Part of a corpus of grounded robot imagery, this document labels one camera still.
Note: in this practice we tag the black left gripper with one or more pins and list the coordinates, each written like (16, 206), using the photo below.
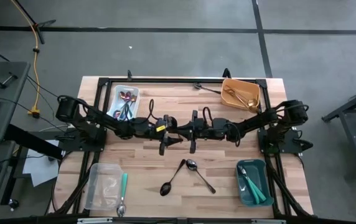
(165, 137)

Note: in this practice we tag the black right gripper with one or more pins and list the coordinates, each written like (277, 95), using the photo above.
(218, 132)

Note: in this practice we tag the wooden spoon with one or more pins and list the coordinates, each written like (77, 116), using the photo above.
(241, 100)
(231, 92)

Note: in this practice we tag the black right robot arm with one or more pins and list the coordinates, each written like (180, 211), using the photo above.
(277, 121)

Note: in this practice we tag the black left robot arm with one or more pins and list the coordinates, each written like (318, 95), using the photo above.
(84, 121)

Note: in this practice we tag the black spoon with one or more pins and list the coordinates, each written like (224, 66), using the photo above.
(165, 188)
(197, 86)

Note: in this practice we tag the white plastic bin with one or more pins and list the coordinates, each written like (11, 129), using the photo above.
(133, 109)

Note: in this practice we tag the yellow plastic bin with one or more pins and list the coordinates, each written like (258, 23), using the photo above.
(246, 87)

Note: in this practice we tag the teal plastic bin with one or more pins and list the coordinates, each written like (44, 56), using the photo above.
(259, 174)

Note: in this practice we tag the clear plastic bin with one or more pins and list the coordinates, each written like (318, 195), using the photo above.
(103, 186)

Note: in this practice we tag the white paper sheets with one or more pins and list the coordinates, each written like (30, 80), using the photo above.
(41, 169)

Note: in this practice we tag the black desk foot bar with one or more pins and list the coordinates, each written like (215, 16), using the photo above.
(31, 141)

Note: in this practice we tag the black tripod stand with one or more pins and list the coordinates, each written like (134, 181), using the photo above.
(37, 25)

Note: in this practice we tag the black caster wheel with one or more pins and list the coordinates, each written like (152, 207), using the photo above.
(13, 203)

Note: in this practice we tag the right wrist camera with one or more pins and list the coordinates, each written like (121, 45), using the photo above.
(204, 124)

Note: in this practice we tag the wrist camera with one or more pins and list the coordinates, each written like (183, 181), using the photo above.
(204, 124)
(151, 126)

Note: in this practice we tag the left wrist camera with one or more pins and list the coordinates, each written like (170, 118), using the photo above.
(151, 126)

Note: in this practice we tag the black table frame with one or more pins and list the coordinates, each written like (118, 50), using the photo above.
(181, 80)

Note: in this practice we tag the silver aluminium bracket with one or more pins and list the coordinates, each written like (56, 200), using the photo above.
(268, 221)
(94, 221)

